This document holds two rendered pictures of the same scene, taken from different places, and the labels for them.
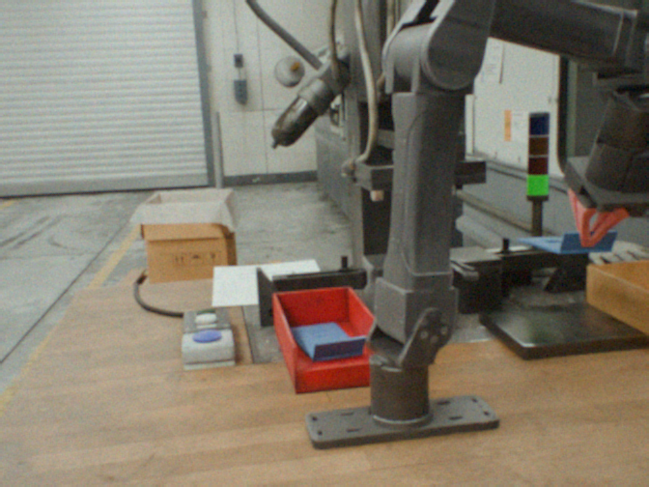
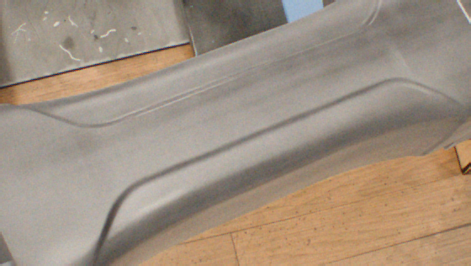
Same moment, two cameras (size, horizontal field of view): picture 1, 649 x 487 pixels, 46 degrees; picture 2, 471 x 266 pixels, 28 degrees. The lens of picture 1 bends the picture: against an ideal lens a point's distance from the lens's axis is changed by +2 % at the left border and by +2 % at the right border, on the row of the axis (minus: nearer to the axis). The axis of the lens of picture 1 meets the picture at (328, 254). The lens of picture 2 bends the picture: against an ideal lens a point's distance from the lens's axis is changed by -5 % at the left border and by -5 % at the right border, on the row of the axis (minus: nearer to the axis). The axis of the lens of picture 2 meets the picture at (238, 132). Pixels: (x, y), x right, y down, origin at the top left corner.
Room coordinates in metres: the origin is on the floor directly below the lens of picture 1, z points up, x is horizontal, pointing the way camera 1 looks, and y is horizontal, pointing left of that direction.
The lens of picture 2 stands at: (0.72, -0.21, 1.63)
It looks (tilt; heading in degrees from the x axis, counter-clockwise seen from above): 74 degrees down; 346
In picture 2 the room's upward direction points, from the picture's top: 10 degrees clockwise
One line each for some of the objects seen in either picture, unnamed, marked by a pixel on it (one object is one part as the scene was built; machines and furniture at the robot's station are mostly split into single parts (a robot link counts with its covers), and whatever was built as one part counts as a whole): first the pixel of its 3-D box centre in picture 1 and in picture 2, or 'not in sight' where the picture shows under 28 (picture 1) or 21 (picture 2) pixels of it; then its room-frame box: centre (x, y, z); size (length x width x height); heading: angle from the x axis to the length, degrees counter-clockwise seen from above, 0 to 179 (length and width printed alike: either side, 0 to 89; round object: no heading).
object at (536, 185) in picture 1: (537, 184); not in sight; (1.36, -0.39, 1.07); 0.04 x 0.04 x 0.03
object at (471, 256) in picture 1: (430, 260); not in sight; (1.17, -0.16, 0.98); 0.20 x 0.10 x 0.01; 99
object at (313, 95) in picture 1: (318, 95); not in sight; (1.42, 0.01, 1.25); 0.19 x 0.07 x 0.19; 99
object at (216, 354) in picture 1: (209, 358); not in sight; (0.98, 0.17, 0.90); 0.07 x 0.07 x 0.06; 9
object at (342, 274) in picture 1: (321, 288); not in sight; (1.14, 0.01, 0.95); 0.15 x 0.03 x 0.10; 99
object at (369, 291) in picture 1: (430, 285); not in sight; (1.17, -0.16, 0.94); 0.20 x 0.10 x 0.07; 99
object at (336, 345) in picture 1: (324, 333); not in sight; (1.00, 0.01, 0.92); 0.15 x 0.07 x 0.03; 16
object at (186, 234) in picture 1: (193, 236); not in sight; (4.57, 0.83, 0.40); 0.67 x 0.60 x 0.50; 1
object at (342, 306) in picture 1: (325, 333); not in sight; (0.97, 0.01, 0.93); 0.25 x 0.12 x 0.06; 9
